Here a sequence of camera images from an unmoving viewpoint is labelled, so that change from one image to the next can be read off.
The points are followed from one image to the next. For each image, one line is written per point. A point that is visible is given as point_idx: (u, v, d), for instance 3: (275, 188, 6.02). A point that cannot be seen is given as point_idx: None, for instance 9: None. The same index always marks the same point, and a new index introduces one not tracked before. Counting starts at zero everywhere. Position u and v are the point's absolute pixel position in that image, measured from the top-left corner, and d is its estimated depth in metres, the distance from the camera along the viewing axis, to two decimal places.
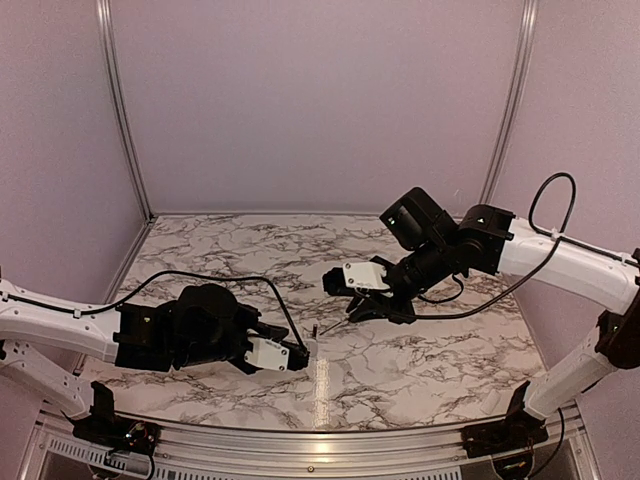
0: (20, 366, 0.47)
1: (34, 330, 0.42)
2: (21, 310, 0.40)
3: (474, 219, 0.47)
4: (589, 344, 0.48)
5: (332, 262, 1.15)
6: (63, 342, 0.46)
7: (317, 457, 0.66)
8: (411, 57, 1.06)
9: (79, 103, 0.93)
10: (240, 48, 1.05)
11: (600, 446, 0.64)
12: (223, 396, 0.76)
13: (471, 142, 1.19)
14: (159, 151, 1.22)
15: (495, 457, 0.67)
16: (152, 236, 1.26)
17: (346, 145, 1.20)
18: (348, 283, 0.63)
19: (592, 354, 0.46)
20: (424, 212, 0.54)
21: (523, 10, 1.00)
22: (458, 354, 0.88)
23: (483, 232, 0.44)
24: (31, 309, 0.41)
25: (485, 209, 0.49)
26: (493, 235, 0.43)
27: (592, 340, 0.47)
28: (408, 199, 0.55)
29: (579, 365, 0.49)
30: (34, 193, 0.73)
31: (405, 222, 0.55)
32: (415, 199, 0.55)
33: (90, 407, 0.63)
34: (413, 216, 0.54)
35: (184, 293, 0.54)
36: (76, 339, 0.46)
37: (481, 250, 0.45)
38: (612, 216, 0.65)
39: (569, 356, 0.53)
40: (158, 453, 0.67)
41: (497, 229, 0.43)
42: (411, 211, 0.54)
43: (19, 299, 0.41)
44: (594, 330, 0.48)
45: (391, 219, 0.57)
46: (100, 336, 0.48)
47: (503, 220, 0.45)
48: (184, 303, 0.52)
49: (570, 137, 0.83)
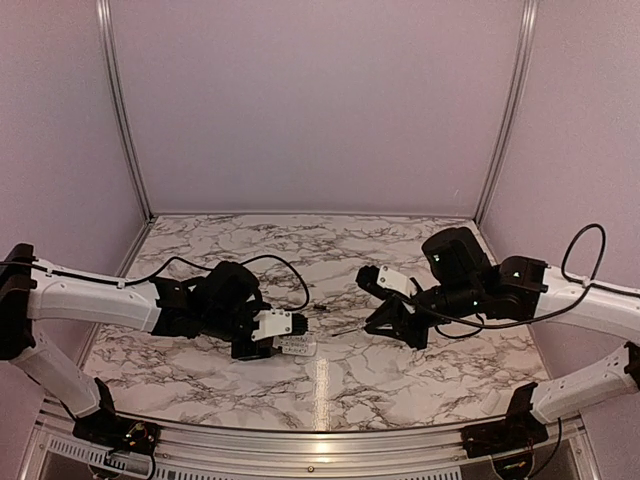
0: (46, 356, 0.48)
1: (81, 304, 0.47)
2: (68, 284, 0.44)
3: (511, 272, 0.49)
4: (616, 363, 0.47)
5: (332, 262, 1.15)
6: (110, 314, 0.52)
7: (317, 457, 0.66)
8: (411, 56, 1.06)
9: (79, 104, 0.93)
10: (239, 48, 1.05)
11: (600, 445, 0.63)
12: (223, 396, 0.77)
13: (471, 142, 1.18)
14: (159, 152, 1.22)
15: (495, 457, 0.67)
16: (152, 236, 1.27)
17: (345, 144, 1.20)
18: (379, 283, 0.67)
19: (622, 376, 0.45)
20: (472, 255, 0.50)
21: (523, 9, 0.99)
22: (459, 355, 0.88)
23: (520, 287, 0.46)
24: (76, 284, 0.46)
25: (519, 260, 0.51)
26: (531, 289, 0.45)
27: (623, 362, 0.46)
28: (458, 240, 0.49)
29: (603, 382, 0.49)
30: (35, 193, 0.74)
31: (448, 262, 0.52)
32: (464, 238, 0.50)
33: (99, 403, 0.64)
34: (458, 259, 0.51)
35: (220, 266, 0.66)
36: (121, 309, 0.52)
37: (516, 304, 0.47)
38: (613, 216, 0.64)
39: (594, 368, 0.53)
40: (158, 453, 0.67)
41: (532, 282, 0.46)
42: (458, 252, 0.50)
43: (62, 274, 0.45)
44: (623, 350, 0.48)
45: (435, 253, 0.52)
46: (144, 304, 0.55)
47: (537, 271, 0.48)
48: (225, 274, 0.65)
49: (570, 138, 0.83)
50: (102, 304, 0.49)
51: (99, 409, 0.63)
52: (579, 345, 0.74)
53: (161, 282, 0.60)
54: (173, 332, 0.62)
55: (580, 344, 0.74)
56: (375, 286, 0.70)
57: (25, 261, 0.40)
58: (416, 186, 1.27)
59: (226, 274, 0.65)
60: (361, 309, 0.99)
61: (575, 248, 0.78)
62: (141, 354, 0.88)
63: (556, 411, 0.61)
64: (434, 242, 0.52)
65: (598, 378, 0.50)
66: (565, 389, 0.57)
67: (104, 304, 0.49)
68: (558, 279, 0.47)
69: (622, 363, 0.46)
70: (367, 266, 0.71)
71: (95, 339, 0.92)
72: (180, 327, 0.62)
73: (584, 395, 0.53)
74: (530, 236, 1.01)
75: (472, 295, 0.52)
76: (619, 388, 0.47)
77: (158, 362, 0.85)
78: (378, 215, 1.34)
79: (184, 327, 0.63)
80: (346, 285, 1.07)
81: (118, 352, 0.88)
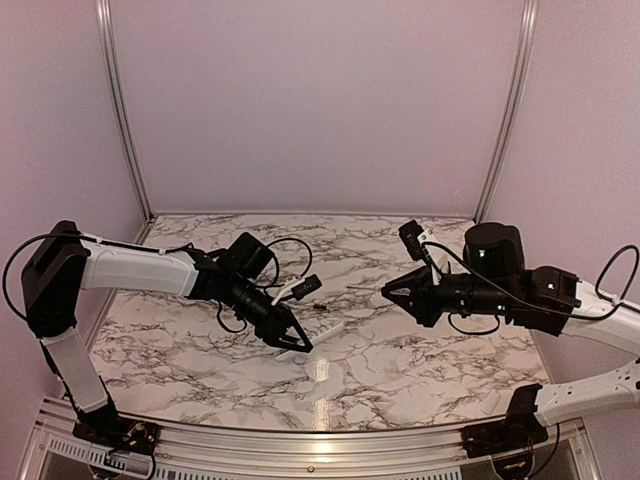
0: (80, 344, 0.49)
1: (128, 268, 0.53)
2: (118, 252, 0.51)
3: (544, 283, 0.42)
4: (628, 376, 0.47)
5: (332, 262, 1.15)
6: (158, 279, 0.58)
7: (316, 457, 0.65)
8: (411, 57, 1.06)
9: (78, 101, 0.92)
10: (240, 47, 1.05)
11: (600, 446, 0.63)
12: (223, 396, 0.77)
13: (471, 142, 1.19)
14: (159, 151, 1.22)
15: (495, 457, 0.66)
16: (152, 236, 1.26)
17: (345, 143, 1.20)
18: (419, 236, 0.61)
19: (632, 391, 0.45)
20: (518, 260, 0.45)
21: (523, 10, 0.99)
22: (458, 354, 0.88)
23: (553, 300, 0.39)
24: (122, 250, 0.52)
25: (549, 269, 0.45)
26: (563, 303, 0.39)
27: (635, 377, 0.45)
28: (508, 240, 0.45)
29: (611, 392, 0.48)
30: (35, 195, 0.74)
31: (490, 258, 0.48)
32: (512, 237, 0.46)
33: (107, 396, 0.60)
34: (504, 257, 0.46)
35: (245, 238, 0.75)
36: (164, 275, 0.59)
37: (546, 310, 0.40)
38: (613, 214, 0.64)
39: (601, 378, 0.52)
40: (158, 453, 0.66)
41: (566, 296, 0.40)
42: (506, 253, 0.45)
43: (109, 243, 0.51)
44: (635, 365, 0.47)
45: (480, 250, 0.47)
46: (180, 267, 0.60)
47: (571, 285, 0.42)
48: (248, 244, 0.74)
49: (570, 139, 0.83)
50: (145, 270, 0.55)
51: (107, 403, 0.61)
52: (581, 347, 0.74)
53: (193, 252, 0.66)
54: (206, 292, 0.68)
55: (582, 345, 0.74)
56: (416, 242, 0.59)
57: (78, 235, 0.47)
58: (416, 185, 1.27)
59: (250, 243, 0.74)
60: (360, 309, 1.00)
61: (574, 249, 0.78)
62: (141, 354, 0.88)
63: (561, 415, 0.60)
64: (482, 233, 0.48)
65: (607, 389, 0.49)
66: (574, 396, 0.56)
67: (149, 269, 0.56)
68: (592, 291, 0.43)
69: (634, 377, 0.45)
70: (411, 222, 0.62)
71: (95, 338, 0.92)
72: (212, 289, 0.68)
73: (592, 402, 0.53)
74: (529, 237, 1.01)
75: (497, 299, 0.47)
76: (624, 396, 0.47)
77: (158, 362, 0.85)
78: (379, 215, 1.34)
79: (213, 287, 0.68)
80: (347, 284, 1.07)
81: (118, 352, 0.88)
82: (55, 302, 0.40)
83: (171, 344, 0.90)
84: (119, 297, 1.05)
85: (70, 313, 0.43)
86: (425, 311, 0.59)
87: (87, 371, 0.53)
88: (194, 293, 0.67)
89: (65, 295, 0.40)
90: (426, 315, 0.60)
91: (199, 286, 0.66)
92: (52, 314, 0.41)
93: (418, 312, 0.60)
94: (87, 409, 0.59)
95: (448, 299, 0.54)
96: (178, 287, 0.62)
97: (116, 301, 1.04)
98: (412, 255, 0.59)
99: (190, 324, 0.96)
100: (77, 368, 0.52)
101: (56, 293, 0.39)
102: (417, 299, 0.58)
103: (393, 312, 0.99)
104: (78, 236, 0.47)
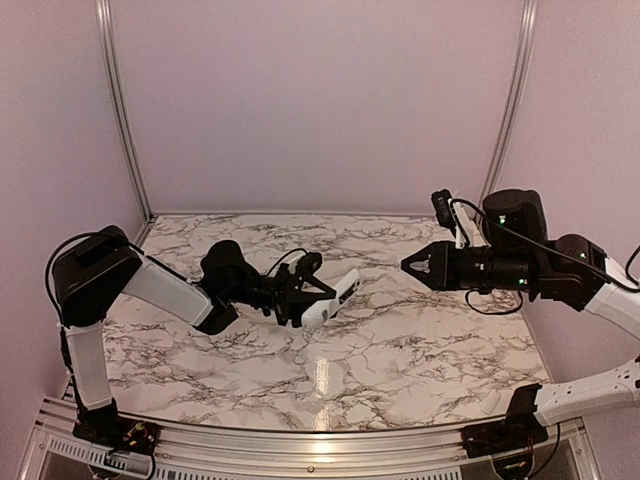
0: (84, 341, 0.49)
1: (162, 286, 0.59)
2: (159, 270, 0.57)
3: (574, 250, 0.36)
4: (627, 375, 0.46)
5: (333, 262, 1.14)
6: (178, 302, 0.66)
7: (316, 457, 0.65)
8: (411, 58, 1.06)
9: (77, 100, 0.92)
10: (240, 47, 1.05)
11: (600, 446, 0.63)
12: (223, 396, 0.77)
13: (471, 142, 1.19)
14: (159, 150, 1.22)
15: (495, 457, 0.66)
16: (152, 236, 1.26)
17: (345, 143, 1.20)
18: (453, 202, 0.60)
19: (633, 389, 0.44)
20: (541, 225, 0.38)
21: (523, 10, 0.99)
22: (458, 354, 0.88)
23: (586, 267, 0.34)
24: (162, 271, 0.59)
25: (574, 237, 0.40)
26: (598, 275, 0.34)
27: (634, 375, 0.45)
28: (532, 204, 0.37)
29: (609, 392, 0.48)
30: (34, 194, 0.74)
31: (511, 226, 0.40)
32: (536, 202, 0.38)
33: (111, 396, 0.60)
34: (527, 225, 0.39)
35: (204, 263, 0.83)
36: (185, 300, 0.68)
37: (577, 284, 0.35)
38: (613, 214, 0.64)
39: (600, 376, 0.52)
40: (158, 453, 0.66)
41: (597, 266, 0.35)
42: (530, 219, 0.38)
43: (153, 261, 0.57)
44: (635, 364, 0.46)
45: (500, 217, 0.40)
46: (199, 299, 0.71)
47: (599, 259, 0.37)
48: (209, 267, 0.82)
49: (570, 138, 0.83)
50: (172, 292, 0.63)
51: (111, 403, 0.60)
52: (582, 348, 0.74)
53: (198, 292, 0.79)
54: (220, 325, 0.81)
55: (583, 345, 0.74)
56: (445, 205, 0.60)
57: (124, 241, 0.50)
58: (415, 185, 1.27)
59: (213, 264, 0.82)
60: (360, 309, 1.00)
61: None
62: (141, 354, 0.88)
63: (561, 415, 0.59)
64: (501, 198, 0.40)
65: (606, 388, 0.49)
66: (573, 396, 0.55)
67: (175, 292, 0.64)
68: (618, 272, 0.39)
69: (634, 376, 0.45)
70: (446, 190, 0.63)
71: None
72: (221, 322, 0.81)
73: (593, 403, 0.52)
74: None
75: (520, 273, 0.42)
76: (622, 395, 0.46)
77: (158, 362, 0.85)
78: (379, 215, 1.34)
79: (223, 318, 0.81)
80: None
81: (118, 352, 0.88)
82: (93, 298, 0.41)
83: (171, 344, 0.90)
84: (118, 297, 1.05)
85: (104, 309, 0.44)
86: (442, 274, 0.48)
87: (98, 369, 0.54)
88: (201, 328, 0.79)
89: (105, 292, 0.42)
90: (444, 277, 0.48)
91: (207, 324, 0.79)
92: (86, 309, 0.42)
93: (432, 280, 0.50)
94: (90, 409, 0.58)
95: (469, 269, 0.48)
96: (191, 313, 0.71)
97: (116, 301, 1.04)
98: (439, 219, 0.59)
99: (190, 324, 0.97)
100: (86, 365, 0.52)
101: (97, 290, 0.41)
102: (434, 259, 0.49)
103: (393, 312, 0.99)
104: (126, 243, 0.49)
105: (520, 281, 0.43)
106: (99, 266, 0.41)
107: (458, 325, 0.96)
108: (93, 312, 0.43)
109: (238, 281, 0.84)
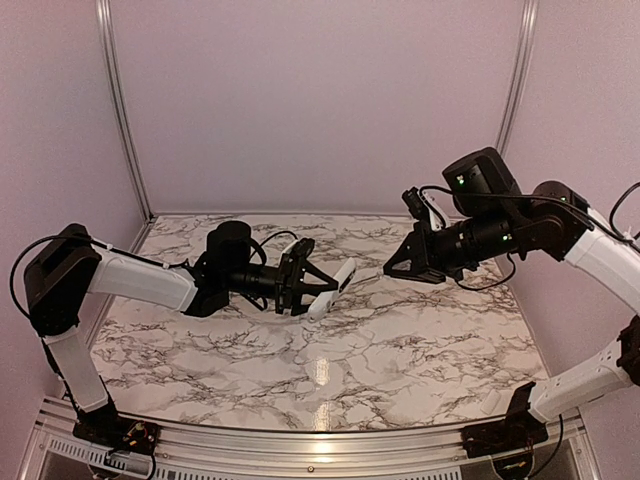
0: (77, 344, 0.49)
1: (137, 274, 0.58)
2: (125, 260, 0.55)
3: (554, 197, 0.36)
4: (609, 356, 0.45)
5: (333, 262, 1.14)
6: (158, 289, 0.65)
7: (316, 457, 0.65)
8: (410, 58, 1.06)
9: (77, 100, 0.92)
10: (240, 46, 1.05)
11: (600, 446, 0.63)
12: (223, 397, 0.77)
13: (471, 142, 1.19)
14: (159, 150, 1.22)
15: (495, 457, 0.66)
16: (152, 236, 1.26)
17: (345, 143, 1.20)
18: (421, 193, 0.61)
19: (614, 369, 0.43)
20: (504, 177, 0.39)
21: (524, 9, 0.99)
22: (458, 354, 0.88)
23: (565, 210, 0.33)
24: (130, 261, 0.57)
25: (555, 185, 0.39)
26: (579, 219, 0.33)
27: (615, 355, 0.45)
28: (486, 159, 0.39)
29: (594, 375, 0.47)
30: (35, 195, 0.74)
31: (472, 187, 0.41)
32: (491, 156, 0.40)
33: (107, 396, 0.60)
34: (488, 180, 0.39)
35: (212, 236, 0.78)
36: (165, 287, 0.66)
37: (560, 232, 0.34)
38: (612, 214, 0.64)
39: (586, 362, 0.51)
40: (158, 453, 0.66)
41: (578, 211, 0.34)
42: (487, 173, 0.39)
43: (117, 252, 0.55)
44: (615, 344, 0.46)
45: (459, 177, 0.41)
46: (182, 283, 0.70)
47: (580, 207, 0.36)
48: (216, 243, 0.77)
49: (571, 137, 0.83)
50: (148, 279, 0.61)
51: (108, 403, 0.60)
52: (584, 347, 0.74)
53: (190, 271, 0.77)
54: (206, 307, 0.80)
55: (584, 345, 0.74)
56: (415, 198, 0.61)
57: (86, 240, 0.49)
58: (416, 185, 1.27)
59: (219, 238, 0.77)
60: (360, 309, 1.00)
61: None
62: (141, 355, 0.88)
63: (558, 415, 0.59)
64: (460, 160, 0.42)
65: (592, 372, 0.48)
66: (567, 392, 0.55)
67: (153, 279, 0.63)
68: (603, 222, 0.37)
69: (614, 356, 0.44)
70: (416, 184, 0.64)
71: (95, 338, 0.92)
72: (209, 305, 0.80)
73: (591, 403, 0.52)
74: None
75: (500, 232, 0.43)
76: (608, 378, 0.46)
77: (158, 362, 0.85)
78: (379, 215, 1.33)
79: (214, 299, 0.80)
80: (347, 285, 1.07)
81: (118, 352, 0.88)
82: (57, 304, 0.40)
83: (171, 344, 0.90)
84: (118, 298, 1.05)
85: (74, 313, 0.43)
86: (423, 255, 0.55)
87: (87, 370, 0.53)
88: (191, 310, 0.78)
89: (71, 296, 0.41)
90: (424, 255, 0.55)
91: (197, 303, 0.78)
92: (54, 316, 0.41)
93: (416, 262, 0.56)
94: (87, 409, 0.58)
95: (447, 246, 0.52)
96: (175, 300, 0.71)
97: (116, 301, 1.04)
98: (413, 213, 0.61)
99: (190, 324, 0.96)
100: (80, 367, 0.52)
101: (59, 295, 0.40)
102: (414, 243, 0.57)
103: (393, 313, 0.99)
104: (86, 242, 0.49)
105: (503, 239, 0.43)
106: (61, 269, 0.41)
107: (458, 325, 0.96)
108: (62, 318, 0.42)
109: (241, 264, 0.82)
